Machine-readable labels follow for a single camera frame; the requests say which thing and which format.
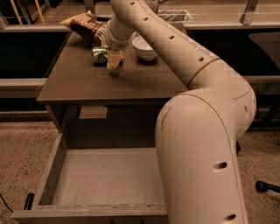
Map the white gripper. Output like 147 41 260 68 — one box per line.
104 24 132 70

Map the green soda can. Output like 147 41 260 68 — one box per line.
92 46 108 65

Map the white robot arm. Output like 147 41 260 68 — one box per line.
106 0 256 224

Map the grey cabinet with top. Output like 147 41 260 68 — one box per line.
38 33 186 149

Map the open grey top drawer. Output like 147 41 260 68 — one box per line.
12 134 168 224

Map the white bowl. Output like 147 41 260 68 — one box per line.
132 36 158 61

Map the brown chip bag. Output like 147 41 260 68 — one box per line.
60 10 106 47

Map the black chair leg caster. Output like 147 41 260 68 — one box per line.
255 181 280 193

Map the wire mesh basket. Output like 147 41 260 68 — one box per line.
157 10 193 22

